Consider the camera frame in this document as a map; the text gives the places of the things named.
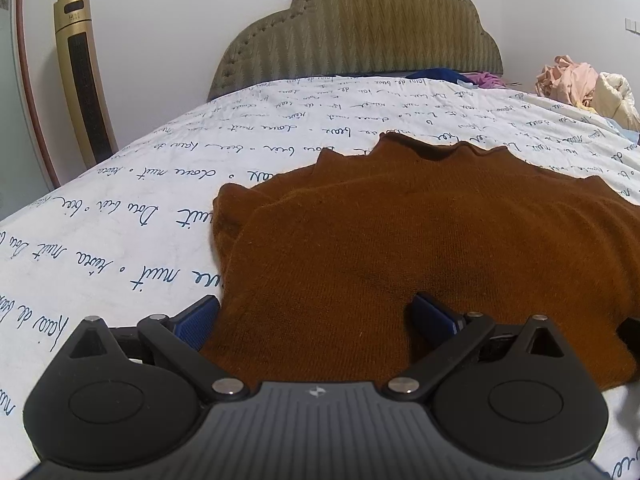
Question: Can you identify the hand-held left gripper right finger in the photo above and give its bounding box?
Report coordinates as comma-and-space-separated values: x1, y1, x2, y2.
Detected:
387, 292, 566, 403

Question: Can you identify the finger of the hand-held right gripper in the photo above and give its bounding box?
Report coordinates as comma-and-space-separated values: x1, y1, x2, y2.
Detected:
616, 316, 640, 356

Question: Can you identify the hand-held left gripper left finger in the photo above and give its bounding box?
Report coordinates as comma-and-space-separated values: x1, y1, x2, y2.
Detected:
67, 295, 251, 403

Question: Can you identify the brown knit sweater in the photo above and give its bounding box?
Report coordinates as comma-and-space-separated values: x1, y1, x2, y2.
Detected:
211, 132, 640, 394

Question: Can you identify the white script-printed bedsheet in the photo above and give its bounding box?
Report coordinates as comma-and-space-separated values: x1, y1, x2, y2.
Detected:
0, 75, 640, 480

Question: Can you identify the cream quilted cloth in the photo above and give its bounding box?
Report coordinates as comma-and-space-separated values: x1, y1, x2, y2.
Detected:
582, 71, 640, 131

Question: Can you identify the purple cloth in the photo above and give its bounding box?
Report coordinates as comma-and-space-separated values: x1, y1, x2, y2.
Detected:
460, 71, 506, 90

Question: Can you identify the navy blue cloth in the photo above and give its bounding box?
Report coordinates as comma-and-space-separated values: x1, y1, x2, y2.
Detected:
412, 67, 469, 84

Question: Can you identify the peach cloth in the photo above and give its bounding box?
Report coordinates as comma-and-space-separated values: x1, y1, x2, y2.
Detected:
536, 55, 600, 109

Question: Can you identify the gold tower air conditioner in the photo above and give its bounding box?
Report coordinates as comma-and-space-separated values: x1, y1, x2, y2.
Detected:
53, 0, 120, 169

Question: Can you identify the olive upholstered headboard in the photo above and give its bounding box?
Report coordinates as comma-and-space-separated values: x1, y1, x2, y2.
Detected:
206, 0, 505, 103

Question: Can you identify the reddish wooden door frame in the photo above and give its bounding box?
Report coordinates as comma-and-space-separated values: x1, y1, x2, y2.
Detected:
12, 0, 62, 189

